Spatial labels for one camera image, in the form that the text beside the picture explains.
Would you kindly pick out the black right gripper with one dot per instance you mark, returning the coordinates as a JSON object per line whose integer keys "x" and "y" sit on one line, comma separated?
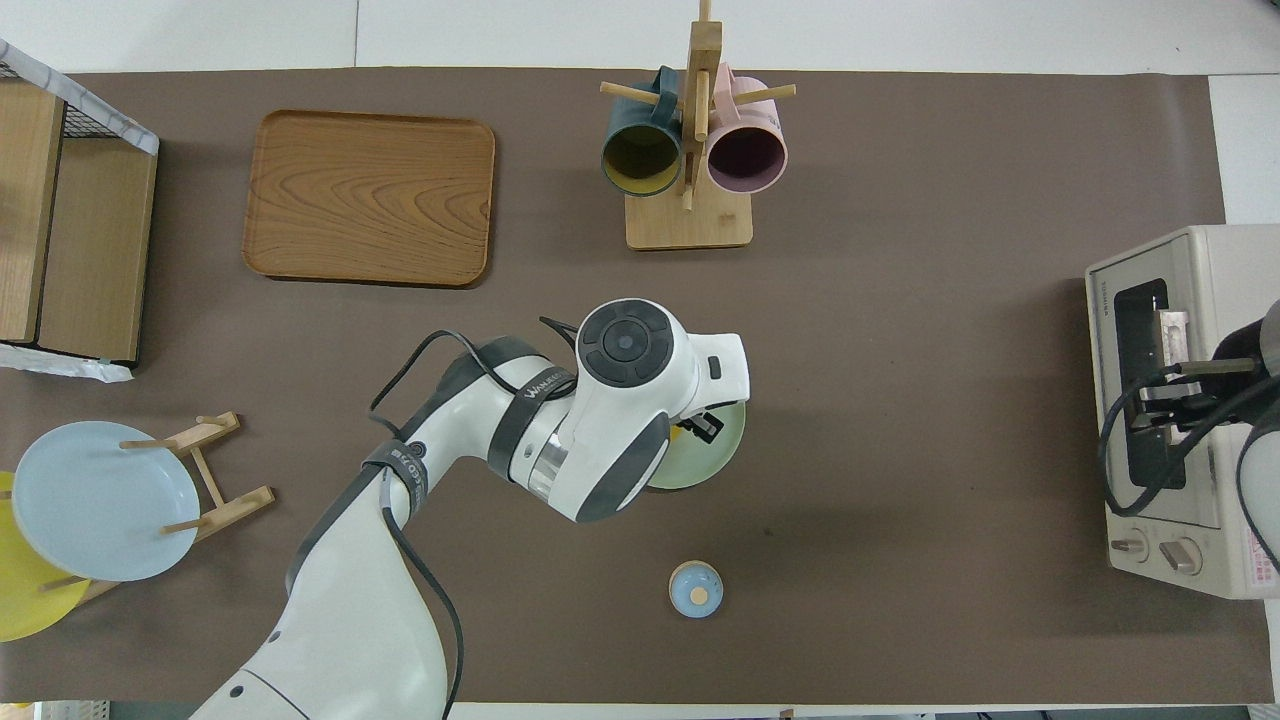
{"x": 1225, "y": 380}

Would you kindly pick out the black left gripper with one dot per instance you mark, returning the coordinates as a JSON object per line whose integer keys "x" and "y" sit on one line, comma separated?
{"x": 708, "y": 425}

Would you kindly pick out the pale green plate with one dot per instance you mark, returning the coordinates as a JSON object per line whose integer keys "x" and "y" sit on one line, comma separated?
{"x": 700, "y": 465}

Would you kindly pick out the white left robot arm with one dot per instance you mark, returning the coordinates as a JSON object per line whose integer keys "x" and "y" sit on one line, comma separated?
{"x": 350, "y": 620}

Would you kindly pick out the cream toaster oven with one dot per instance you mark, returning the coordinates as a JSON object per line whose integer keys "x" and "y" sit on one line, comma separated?
{"x": 1235, "y": 260}

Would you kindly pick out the silver oven knob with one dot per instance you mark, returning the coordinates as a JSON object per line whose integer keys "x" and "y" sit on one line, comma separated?
{"x": 1182, "y": 556}
{"x": 1130, "y": 546}

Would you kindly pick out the small blue lid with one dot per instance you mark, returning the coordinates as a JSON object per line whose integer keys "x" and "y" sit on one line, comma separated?
{"x": 695, "y": 590}

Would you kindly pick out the brown table mat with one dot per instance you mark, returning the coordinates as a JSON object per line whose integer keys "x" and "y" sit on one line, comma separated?
{"x": 900, "y": 400}

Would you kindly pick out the wooden mug tree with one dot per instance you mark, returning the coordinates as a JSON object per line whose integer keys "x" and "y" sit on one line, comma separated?
{"x": 690, "y": 225}

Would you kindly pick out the pink mug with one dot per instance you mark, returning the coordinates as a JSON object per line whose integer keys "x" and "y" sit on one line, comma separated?
{"x": 745, "y": 155}

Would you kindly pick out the dark blue mug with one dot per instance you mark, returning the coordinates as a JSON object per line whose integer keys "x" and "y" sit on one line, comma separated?
{"x": 640, "y": 160}

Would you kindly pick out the wooden serving tray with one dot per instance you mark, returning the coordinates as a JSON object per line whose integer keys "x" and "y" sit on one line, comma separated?
{"x": 370, "y": 195}

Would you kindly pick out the wooden plate rack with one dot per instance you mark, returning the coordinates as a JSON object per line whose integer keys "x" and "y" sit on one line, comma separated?
{"x": 235, "y": 505}

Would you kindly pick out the light blue plate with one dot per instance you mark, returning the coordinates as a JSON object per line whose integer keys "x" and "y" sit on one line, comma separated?
{"x": 100, "y": 500}

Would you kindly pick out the wooden two-tier shelf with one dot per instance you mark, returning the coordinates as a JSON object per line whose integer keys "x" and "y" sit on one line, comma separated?
{"x": 100, "y": 250}

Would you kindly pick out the yellow plate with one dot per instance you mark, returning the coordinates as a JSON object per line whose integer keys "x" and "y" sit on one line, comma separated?
{"x": 25, "y": 600}

